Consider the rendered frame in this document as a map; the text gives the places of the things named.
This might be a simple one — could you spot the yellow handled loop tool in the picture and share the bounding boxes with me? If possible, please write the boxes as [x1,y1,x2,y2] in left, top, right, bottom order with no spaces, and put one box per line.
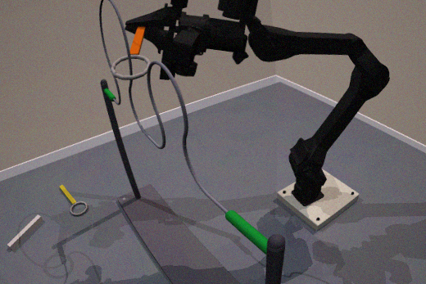
[60,185,88,216]

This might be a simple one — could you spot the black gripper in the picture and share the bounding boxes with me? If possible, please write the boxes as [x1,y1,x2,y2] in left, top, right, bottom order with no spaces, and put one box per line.
[125,0,216,77]

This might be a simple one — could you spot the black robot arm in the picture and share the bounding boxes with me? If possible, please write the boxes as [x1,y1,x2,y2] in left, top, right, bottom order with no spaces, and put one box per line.
[170,0,390,206]

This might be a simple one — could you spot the grey loop with orange handle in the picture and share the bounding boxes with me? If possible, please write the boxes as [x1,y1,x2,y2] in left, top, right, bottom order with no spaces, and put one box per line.
[111,26,151,80]

